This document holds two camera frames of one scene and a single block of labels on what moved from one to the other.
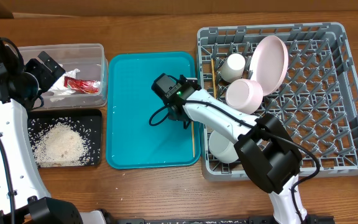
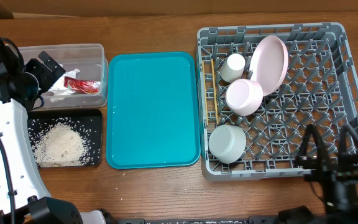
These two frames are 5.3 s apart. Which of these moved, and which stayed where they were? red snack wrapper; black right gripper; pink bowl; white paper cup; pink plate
Moved: black right gripper
Stayed: pink bowl; pink plate; red snack wrapper; white paper cup
